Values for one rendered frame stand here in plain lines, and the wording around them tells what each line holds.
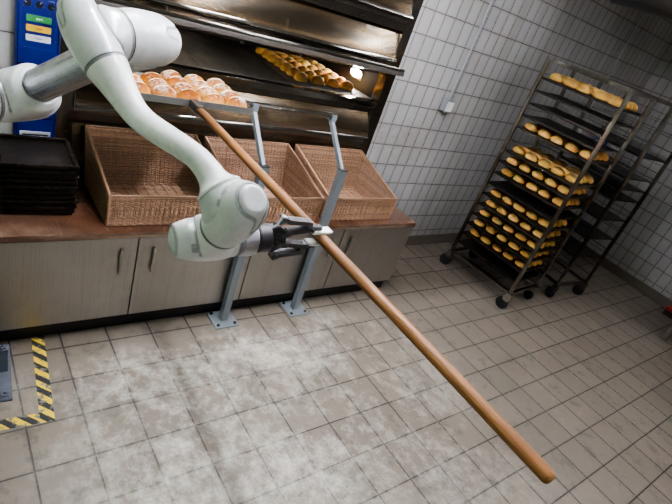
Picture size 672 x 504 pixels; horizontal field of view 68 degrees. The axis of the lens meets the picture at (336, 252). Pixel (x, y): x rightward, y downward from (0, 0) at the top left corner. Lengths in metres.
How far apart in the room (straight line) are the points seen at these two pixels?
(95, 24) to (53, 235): 1.15
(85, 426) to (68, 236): 0.77
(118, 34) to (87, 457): 1.53
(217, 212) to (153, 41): 0.56
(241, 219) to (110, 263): 1.49
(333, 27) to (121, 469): 2.41
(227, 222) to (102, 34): 0.55
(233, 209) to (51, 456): 1.47
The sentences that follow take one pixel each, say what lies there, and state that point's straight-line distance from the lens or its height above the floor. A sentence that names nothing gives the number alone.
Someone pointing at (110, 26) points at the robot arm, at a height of 1.55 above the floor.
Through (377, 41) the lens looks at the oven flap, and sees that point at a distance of 3.29.
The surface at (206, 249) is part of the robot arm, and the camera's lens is 1.15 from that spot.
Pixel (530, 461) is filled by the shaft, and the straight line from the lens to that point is 1.03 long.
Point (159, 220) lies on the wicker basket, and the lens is 2.45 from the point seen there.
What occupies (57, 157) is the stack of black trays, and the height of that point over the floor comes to 0.80.
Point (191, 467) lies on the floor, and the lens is 2.24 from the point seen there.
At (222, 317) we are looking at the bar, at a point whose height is 0.04.
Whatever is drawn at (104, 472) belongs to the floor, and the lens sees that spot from 2.21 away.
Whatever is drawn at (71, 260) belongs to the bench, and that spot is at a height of 0.45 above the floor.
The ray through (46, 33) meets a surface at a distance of 2.54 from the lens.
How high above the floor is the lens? 1.82
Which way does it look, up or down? 28 degrees down
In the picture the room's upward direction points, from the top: 21 degrees clockwise
